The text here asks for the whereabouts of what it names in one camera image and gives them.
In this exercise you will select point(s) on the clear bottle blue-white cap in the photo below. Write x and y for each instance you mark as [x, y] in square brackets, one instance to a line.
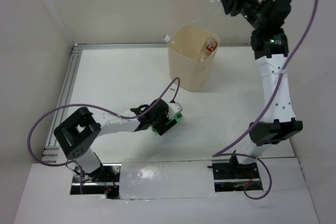
[210, 12]

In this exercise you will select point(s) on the green plastic bottle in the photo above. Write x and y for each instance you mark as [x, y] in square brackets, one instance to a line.
[161, 129]

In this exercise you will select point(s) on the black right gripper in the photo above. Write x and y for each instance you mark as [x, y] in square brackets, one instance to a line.
[228, 0]

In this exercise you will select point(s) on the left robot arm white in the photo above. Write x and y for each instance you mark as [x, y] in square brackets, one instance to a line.
[77, 133]

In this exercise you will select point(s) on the red cap label bottle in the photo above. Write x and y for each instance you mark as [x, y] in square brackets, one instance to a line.
[208, 48]

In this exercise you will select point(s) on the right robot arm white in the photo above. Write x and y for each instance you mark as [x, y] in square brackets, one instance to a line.
[277, 121]

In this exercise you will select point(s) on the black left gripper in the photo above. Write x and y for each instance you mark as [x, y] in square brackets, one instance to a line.
[161, 128]

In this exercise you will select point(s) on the beige plastic bin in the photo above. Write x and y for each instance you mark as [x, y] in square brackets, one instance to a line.
[191, 73]

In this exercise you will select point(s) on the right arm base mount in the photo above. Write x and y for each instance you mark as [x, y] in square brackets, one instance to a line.
[229, 175]

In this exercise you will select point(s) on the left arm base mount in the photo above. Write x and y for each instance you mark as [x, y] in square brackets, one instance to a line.
[106, 181]

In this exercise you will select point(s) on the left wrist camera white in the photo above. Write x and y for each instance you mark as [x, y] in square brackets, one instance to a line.
[174, 109]

